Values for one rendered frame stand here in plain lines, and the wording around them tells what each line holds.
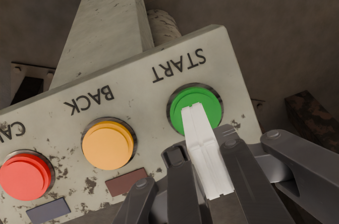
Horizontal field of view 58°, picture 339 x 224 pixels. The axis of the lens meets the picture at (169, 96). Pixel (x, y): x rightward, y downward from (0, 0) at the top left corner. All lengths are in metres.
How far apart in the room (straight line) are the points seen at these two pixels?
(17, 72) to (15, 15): 0.15
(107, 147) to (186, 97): 0.07
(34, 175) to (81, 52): 0.14
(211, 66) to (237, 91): 0.03
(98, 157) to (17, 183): 0.07
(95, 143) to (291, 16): 0.79
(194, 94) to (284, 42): 0.77
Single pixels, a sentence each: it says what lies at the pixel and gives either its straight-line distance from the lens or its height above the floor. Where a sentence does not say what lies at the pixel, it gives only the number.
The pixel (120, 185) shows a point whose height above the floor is 0.61.
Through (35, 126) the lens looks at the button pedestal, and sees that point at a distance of 0.27.
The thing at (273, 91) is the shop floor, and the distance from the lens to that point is 1.06.
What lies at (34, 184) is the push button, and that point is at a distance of 0.28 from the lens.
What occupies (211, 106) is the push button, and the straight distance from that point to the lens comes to 0.24.
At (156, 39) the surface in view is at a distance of 0.65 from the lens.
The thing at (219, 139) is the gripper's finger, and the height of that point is 0.68.
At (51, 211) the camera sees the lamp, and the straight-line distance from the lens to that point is 0.30.
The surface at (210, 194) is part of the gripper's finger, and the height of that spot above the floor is 0.70.
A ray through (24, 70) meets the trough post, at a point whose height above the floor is 0.01.
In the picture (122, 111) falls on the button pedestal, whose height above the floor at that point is 0.59.
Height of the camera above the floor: 0.79
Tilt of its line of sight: 56 degrees down
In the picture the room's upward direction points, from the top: 166 degrees clockwise
